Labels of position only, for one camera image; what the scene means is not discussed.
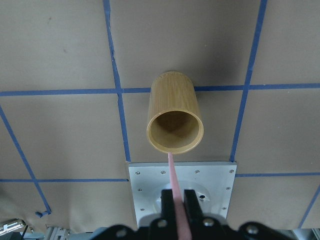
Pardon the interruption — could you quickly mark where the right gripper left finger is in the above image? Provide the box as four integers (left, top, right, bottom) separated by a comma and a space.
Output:
161, 189, 178, 240

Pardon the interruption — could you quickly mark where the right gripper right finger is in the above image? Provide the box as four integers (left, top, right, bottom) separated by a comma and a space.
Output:
184, 189, 204, 240

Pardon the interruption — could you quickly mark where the pink chopstick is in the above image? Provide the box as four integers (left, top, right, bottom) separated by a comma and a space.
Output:
167, 152, 192, 240

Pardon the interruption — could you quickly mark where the bamboo chopstick holder cup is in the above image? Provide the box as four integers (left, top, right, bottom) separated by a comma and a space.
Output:
146, 71, 204, 154

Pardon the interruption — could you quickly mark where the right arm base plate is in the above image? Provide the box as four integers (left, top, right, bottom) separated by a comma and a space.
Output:
128, 161, 237, 227

